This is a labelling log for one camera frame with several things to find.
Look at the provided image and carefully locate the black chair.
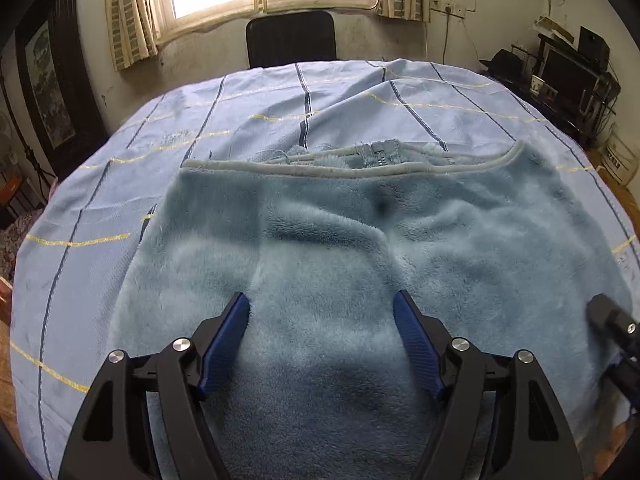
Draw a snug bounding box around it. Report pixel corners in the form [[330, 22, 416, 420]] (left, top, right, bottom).
[[245, 10, 338, 70]]

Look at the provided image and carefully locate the white plastic bucket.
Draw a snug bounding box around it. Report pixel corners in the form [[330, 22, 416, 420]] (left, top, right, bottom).
[[600, 132, 636, 186]]

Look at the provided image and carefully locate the blue striped bedsheet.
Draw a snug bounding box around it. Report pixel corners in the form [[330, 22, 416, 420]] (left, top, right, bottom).
[[10, 58, 640, 480]]

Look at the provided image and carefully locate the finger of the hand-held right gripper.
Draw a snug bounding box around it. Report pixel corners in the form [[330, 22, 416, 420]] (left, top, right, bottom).
[[586, 294, 640, 356]]

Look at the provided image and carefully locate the black equipment rack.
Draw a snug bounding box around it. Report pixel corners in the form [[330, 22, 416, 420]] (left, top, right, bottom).
[[480, 25, 621, 148]]

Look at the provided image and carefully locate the pink patterned bedding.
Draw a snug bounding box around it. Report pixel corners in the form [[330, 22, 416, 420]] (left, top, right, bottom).
[[0, 210, 42, 281]]

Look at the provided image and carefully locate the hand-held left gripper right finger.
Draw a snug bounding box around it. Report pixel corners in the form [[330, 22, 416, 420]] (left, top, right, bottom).
[[392, 289, 586, 480]]

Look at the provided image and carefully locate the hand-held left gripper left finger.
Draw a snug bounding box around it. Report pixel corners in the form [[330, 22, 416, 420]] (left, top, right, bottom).
[[57, 291, 251, 480]]

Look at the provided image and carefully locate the blue fleece garment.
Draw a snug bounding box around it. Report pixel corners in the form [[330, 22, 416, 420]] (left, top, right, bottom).
[[107, 140, 636, 480]]

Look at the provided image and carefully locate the dark framed picture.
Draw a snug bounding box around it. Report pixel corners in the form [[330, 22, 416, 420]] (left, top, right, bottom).
[[15, 0, 108, 176]]

